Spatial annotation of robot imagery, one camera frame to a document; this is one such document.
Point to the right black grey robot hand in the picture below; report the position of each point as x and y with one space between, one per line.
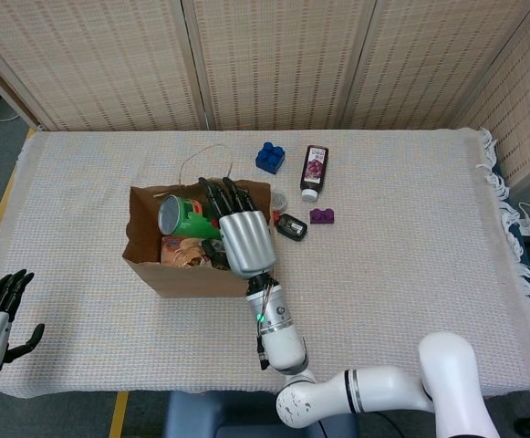
246 242

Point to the green chips can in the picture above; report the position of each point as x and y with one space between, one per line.
187 223

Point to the blue orange cookie box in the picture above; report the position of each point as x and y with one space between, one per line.
175 251

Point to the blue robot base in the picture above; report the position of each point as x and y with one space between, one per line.
219 415

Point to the brown paper bag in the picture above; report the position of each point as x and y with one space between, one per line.
187 280

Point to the dark grape juice bottle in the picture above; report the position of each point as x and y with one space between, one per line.
314 171

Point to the small black device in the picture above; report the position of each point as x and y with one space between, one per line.
292 226

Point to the purple building block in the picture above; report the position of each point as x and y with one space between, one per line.
322 216

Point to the blue building block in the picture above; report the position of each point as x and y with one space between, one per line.
270 158

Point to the white woven tablecloth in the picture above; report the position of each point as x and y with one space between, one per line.
86 205

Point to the bamboo folding screen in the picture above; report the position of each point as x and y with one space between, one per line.
269 59

